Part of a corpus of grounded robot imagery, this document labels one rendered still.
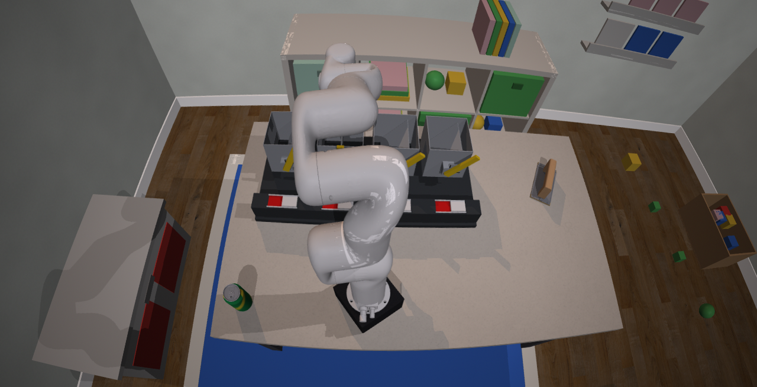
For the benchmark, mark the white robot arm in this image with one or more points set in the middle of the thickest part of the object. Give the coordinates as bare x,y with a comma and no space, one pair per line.
354,250

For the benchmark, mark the green drink can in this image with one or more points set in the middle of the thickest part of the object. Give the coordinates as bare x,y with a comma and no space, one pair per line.
237,297

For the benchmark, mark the sanding float with wooden handle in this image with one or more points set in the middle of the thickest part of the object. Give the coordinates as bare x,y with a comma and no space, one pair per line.
542,188

